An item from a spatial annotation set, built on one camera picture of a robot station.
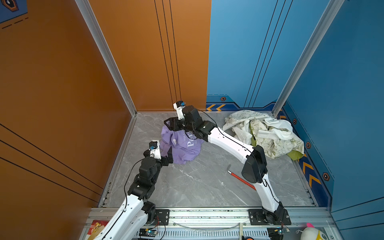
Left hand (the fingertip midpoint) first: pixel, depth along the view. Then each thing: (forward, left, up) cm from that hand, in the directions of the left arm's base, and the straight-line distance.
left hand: (163, 146), depth 78 cm
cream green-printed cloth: (+6, -65, -10) cm, 66 cm away
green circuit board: (-36, +5, -20) cm, 41 cm away
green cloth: (+6, -82, -18) cm, 84 cm away
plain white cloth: (+14, -67, -2) cm, 69 cm away
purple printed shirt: (+7, -11, -12) cm, 18 cm away
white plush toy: (-36, -68, -12) cm, 78 cm away
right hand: (+11, -2, +8) cm, 13 cm away
